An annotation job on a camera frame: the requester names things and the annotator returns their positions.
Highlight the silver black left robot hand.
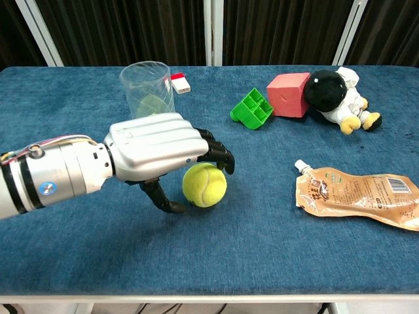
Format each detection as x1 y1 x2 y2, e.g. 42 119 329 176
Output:
103 112 236 215

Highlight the yellow tennis ball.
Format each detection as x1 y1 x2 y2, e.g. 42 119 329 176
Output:
136 94 168 118
182 163 228 209

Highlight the clear plastic tube container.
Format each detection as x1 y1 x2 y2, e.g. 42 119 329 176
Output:
118 60 176 120

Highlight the small red white box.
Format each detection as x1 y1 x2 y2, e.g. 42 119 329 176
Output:
170 73 192 96

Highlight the green plastic compartment block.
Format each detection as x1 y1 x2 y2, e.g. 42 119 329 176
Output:
230 87 274 131

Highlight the dark pleated curtain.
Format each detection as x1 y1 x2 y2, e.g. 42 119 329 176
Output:
0 0 419 71

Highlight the blue fabric tablecloth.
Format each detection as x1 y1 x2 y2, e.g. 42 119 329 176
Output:
0 65 419 297

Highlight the red foam cube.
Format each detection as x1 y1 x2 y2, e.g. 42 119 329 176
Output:
266 72 311 118

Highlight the black white plush toy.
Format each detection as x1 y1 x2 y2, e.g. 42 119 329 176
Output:
303 66 383 135

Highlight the orange spouted sauce pouch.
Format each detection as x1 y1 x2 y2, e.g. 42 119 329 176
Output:
294 159 419 232

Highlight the coloured wire bundle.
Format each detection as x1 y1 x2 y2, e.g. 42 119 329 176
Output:
0 133 99 164

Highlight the white vertical frame post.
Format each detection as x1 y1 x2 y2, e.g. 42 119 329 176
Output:
202 0 225 66

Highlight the white slanted frame post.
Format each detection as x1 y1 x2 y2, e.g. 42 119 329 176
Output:
14 0 64 67
332 0 369 65

